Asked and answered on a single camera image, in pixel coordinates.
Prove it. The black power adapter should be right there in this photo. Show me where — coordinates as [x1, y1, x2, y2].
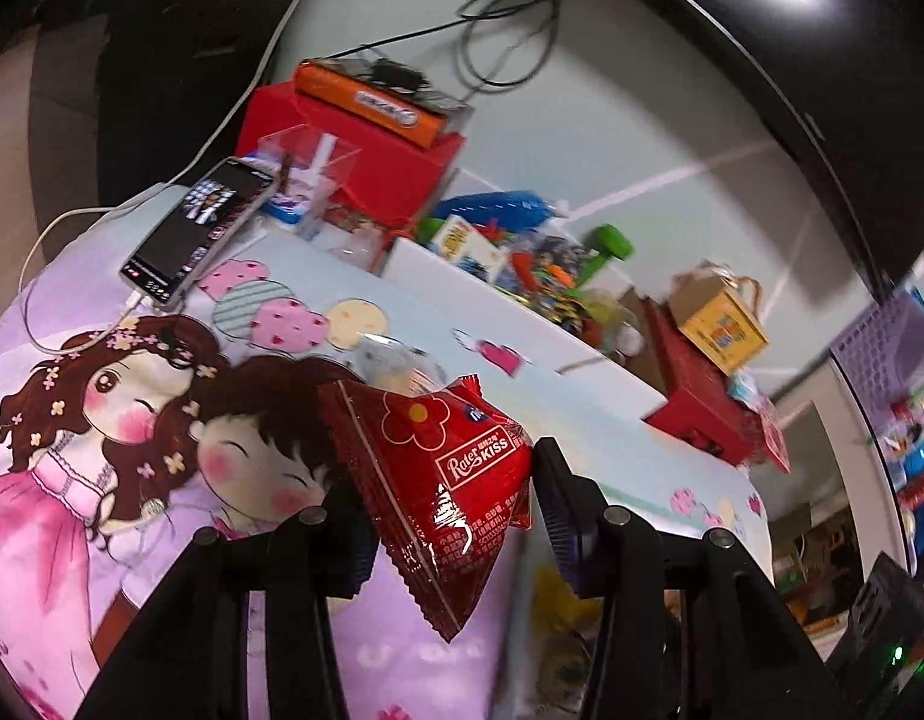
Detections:
[368, 56, 427, 91]

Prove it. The black cable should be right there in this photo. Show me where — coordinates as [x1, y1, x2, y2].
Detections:
[458, 0, 605, 91]

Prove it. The orange box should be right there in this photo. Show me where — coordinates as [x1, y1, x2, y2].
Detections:
[293, 58, 474, 149]

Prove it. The white charging cable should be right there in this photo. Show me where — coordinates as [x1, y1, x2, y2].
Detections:
[16, 0, 335, 357]

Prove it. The printed cartoon blanket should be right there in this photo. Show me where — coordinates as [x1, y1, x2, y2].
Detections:
[0, 187, 774, 720]

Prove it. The kraft box with yellow label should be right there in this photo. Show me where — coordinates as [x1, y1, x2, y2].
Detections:
[668, 262, 770, 372]

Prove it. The white cardboard box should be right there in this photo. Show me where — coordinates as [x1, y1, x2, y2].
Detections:
[379, 236, 669, 410]

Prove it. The red cardboard box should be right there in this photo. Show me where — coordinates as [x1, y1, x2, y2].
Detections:
[235, 82, 463, 230]

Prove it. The purple plastic basket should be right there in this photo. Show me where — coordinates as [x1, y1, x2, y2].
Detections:
[828, 286, 924, 395]

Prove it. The white yellow toy box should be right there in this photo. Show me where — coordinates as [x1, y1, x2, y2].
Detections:
[432, 214, 508, 278]

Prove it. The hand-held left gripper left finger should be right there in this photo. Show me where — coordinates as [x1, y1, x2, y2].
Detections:
[76, 480, 378, 720]

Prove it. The red snack packet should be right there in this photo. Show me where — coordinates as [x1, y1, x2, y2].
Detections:
[317, 373, 536, 644]

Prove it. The colourful toy pile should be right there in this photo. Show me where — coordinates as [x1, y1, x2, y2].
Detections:
[507, 232, 590, 293]

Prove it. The yellow bread packet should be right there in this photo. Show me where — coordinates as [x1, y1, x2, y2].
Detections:
[533, 566, 605, 638]

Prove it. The dark cabinet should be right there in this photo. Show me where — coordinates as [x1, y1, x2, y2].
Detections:
[0, 0, 328, 241]

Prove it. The blue white small case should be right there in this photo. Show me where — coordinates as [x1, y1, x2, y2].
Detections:
[271, 191, 313, 226]

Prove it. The blue bottle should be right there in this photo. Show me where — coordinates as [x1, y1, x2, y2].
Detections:
[432, 190, 572, 237]

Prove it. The red gift box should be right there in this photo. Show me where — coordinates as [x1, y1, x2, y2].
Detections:
[642, 300, 770, 466]

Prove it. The green dumbbell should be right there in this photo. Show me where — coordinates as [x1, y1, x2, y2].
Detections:
[574, 223, 635, 290]

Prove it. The clear plastic container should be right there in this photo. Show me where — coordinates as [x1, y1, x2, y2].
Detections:
[258, 126, 362, 241]

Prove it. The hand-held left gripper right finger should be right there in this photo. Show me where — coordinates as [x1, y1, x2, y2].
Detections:
[532, 435, 830, 720]

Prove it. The smartphone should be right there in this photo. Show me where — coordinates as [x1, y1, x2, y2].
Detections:
[118, 156, 277, 306]

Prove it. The clear-wrapped bread bun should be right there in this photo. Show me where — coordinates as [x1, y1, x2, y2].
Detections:
[353, 334, 448, 398]

